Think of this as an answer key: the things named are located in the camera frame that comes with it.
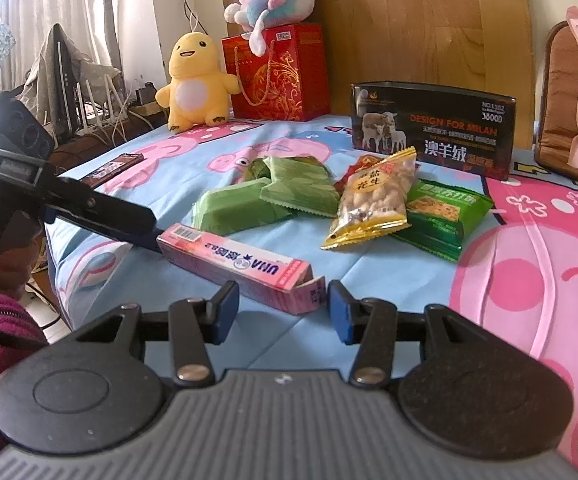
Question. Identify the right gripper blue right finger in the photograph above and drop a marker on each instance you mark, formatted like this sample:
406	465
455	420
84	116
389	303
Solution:
370	323

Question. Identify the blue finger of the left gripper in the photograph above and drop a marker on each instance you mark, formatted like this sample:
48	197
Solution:
30	185
147	241

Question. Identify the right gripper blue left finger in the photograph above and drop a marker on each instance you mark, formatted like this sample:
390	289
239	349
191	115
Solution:
193	324

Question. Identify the light green snack pack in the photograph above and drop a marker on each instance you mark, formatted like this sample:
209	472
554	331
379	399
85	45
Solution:
302	186
236	208

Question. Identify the pink UHA candy box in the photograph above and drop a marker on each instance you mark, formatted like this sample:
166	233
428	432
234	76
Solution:
280	282

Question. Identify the peanut bag yellow trim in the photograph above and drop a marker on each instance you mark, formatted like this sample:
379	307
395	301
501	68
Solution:
373	202

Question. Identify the dark green cracker pack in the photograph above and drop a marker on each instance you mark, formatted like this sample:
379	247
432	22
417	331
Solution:
441	217

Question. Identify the red orange snack packet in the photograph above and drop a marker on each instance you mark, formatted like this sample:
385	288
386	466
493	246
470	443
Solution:
364	162

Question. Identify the green seaweed snack bag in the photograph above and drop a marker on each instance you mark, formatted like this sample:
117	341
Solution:
256	170

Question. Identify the person left hand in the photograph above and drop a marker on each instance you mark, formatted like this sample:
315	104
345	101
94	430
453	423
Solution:
16	266

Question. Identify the dark phone on bed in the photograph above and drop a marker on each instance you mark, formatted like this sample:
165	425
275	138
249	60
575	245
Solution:
111	169

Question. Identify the yellow duck plush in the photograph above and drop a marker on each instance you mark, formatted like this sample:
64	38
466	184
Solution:
199	91

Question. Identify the peppa pig blue bedsheet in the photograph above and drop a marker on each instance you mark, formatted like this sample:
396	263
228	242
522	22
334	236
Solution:
517	275

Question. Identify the white curtain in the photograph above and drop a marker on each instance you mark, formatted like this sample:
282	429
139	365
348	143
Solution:
119	33

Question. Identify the red gift bag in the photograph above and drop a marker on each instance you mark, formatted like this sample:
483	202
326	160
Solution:
288	82

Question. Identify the black sheep print box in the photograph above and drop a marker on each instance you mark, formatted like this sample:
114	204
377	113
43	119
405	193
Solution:
456	128

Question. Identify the brown seat cushion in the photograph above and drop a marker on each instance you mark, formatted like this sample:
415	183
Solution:
558	124

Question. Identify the pink blue unicorn plush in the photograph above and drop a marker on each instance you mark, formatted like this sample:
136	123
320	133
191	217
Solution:
255	16

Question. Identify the wooden headboard panel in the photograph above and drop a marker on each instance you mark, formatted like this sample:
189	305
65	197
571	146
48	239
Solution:
472	44

